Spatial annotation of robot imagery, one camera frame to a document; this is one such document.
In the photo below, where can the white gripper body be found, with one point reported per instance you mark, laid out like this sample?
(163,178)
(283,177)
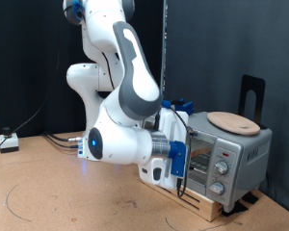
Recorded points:
(170,128)

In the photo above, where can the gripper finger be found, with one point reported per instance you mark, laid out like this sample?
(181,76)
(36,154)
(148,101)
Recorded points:
(192,132)

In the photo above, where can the small blue object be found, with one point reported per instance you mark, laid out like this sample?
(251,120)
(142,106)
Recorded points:
(186,107)

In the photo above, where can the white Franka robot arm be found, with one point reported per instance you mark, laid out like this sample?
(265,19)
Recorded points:
(125,144)

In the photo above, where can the silver oven knob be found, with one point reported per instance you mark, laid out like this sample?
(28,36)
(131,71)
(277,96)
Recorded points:
(221,167)
(217,188)

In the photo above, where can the silver toaster oven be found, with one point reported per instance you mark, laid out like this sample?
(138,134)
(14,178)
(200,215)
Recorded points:
(244,160)

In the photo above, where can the round wooden cutting board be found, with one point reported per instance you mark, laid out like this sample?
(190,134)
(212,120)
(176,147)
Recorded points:
(234,123)

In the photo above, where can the black metal bookend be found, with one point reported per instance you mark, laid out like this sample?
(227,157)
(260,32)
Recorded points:
(252,83)

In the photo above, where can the wooden slatted crate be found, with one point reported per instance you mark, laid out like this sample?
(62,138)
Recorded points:
(208,208)

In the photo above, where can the vertical metal pole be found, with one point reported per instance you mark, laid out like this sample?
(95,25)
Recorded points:
(164,48)

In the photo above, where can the black foam pad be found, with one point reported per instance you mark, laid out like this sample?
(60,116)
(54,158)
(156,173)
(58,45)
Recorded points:
(251,197)
(234,208)

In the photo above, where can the emergency stop button box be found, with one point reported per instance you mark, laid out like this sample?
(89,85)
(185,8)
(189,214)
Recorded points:
(9,141)

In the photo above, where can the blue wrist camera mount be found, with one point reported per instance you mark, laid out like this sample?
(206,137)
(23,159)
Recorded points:
(178,159)

